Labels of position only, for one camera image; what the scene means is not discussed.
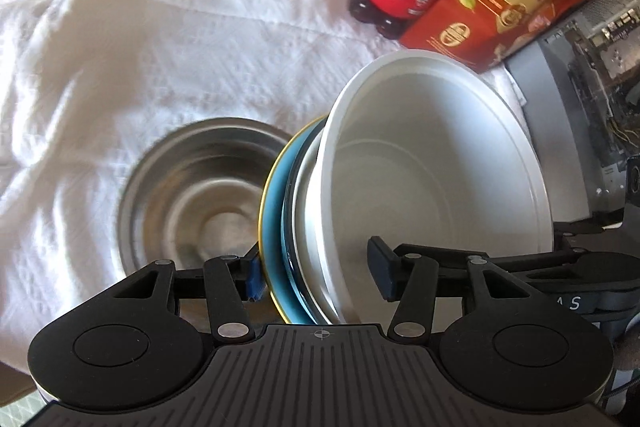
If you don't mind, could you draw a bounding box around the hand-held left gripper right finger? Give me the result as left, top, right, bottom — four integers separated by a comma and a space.
366, 236, 544, 340

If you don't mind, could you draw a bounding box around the grey open computer case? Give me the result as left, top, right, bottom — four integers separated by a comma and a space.
504, 0, 640, 229

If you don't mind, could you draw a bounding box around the plain white bowl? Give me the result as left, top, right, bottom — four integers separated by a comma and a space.
299, 49, 556, 324

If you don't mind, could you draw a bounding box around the blue bowl with white interior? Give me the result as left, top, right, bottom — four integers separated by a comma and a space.
261, 126, 331, 324

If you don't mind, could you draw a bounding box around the white textured cloth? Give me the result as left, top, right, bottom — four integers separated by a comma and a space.
0, 0, 528, 389

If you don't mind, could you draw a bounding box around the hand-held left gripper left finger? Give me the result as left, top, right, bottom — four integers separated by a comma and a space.
111, 242, 264, 343

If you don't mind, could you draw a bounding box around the white gold-rimmed bowl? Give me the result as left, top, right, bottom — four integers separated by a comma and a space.
257, 116, 327, 324

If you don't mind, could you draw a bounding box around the stainless steel bowl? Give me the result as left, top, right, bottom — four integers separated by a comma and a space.
117, 117, 294, 277

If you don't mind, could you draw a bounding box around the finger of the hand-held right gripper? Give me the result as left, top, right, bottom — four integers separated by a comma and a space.
551, 219, 629, 239
491, 246, 597, 276

